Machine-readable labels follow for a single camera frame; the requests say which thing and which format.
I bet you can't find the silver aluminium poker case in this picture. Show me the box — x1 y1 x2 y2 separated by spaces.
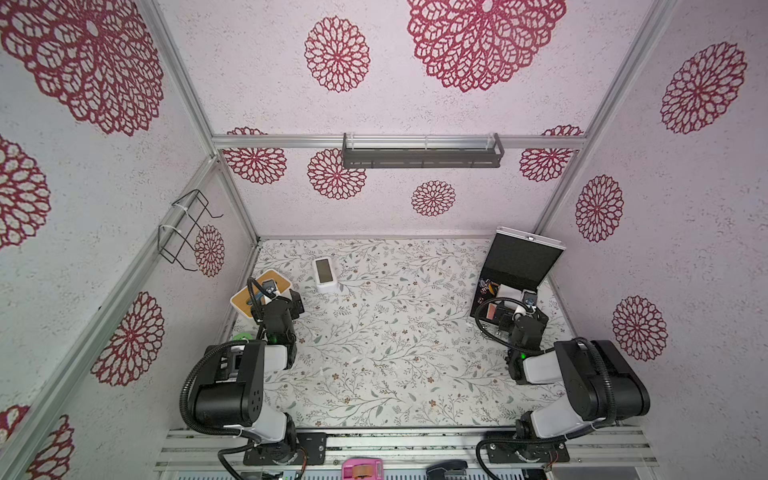
470 227 566 316

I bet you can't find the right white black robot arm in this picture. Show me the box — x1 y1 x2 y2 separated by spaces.
472 297 651 451

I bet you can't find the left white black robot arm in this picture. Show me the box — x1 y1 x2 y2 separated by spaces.
179 290 304 463

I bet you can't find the white box with wooden lid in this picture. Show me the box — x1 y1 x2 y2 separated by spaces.
230 269 293 320

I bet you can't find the red card deck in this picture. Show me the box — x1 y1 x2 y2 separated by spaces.
481 303 509 326

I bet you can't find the white card deck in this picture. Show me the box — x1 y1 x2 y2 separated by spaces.
496 285 523 301

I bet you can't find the white digital clock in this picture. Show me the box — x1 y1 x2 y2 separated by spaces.
312 257 340 294

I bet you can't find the black object at front edge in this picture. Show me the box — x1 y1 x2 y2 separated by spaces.
426 459 468 480

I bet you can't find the pink object at front edge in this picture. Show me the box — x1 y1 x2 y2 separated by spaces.
341 458 385 480

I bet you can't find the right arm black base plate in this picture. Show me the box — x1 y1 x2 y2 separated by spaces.
484 431 571 464

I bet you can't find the black wire wall rack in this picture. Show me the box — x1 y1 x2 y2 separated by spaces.
156 189 223 272

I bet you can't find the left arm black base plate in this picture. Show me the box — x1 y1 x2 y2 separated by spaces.
243 432 327 466

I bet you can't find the black wall shelf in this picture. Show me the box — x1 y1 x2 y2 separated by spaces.
341 134 505 169

